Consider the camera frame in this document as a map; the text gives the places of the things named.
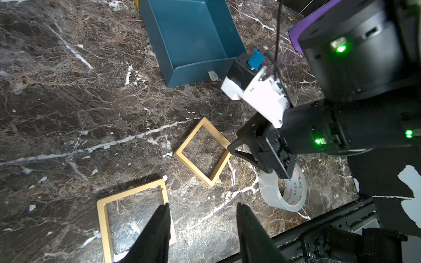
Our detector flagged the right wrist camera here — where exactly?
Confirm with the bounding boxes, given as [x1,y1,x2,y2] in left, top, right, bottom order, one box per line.
[221,49,291,129]

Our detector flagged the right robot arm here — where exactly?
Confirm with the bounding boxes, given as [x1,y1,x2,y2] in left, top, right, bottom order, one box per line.
[221,1,421,263]

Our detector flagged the clear tape roll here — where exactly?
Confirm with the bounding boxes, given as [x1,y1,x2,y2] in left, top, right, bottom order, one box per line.
[258,164,307,212]

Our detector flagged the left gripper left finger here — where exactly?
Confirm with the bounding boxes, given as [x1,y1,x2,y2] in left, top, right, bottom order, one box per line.
[120,204,171,263]

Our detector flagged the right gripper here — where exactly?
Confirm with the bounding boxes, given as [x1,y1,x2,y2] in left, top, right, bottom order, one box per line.
[228,113,296,179]

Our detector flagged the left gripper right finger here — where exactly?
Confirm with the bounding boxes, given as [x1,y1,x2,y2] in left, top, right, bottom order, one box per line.
[236,203,289,263]

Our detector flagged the yellow brooch box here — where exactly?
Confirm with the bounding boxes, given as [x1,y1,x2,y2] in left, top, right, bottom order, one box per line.
[173,117,231,187]
[96,176,170,263]

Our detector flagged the teal bottom drawer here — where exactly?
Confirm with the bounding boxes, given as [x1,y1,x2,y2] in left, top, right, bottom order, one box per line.
[136,0,246,88]

